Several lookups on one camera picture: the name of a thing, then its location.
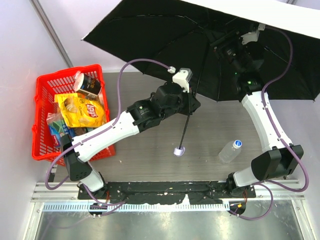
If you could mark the yellow Lay's chips bag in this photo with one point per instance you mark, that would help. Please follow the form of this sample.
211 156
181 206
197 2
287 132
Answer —
80 112

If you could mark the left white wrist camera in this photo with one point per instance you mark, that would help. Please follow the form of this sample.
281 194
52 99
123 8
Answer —
182 78

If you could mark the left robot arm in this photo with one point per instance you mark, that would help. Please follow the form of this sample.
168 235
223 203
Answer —
168 100

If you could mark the red plastic basket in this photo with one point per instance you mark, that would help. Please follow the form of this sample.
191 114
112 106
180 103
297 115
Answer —
47 86

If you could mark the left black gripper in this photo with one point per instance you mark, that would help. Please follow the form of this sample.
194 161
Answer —
191 103

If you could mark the blue snack packet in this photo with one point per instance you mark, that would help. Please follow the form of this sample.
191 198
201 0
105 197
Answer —
57 129

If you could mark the lavender folding umbrella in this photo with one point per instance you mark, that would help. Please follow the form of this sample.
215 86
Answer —
159 37

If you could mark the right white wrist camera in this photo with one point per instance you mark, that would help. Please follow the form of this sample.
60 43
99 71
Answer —
252 36

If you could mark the clear pink snack packet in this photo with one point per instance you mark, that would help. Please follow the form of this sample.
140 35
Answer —
53 117

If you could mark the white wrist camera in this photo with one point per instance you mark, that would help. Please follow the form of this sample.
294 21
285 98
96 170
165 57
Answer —
252 36
182 78

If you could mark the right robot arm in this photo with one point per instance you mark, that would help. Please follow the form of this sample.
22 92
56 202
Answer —
279 157

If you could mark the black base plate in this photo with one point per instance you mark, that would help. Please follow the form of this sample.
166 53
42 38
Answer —
172 192

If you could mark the white slotted cable duct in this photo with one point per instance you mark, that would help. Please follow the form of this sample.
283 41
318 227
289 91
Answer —
90 207

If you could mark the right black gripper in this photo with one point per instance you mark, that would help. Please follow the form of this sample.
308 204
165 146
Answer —
222 47

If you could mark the clear plastic water bottle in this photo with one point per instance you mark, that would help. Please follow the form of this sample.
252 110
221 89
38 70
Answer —
230 151

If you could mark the black and white carton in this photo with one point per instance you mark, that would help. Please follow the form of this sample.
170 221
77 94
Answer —
86 85

